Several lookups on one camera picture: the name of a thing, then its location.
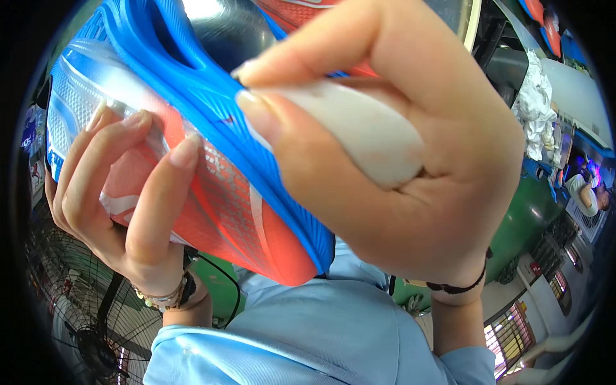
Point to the person's left hand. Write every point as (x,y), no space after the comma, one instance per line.
(96,221)

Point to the barred window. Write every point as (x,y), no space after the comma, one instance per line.
(510,337)

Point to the person's body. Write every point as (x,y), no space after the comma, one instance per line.
(308,337)

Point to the black machine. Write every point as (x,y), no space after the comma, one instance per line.
(505,62)

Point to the black crate rack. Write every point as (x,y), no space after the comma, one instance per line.
(558,245)

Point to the row of orange blue sneakers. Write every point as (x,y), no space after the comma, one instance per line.
(546,24)

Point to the heap of white crumpled paper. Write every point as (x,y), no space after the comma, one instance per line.
(536,110)

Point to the person's right hand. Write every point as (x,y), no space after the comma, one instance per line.
(457,144)

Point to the white eraser block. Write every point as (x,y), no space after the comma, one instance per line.
(356,130)

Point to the blue sole orange sneaker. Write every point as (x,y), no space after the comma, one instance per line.
(226,192)

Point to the green tank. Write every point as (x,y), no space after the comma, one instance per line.
(522,226)

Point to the black standing fan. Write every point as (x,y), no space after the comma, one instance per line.
(96,332)

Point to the grey metal dome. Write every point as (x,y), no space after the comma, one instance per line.
(231,33)

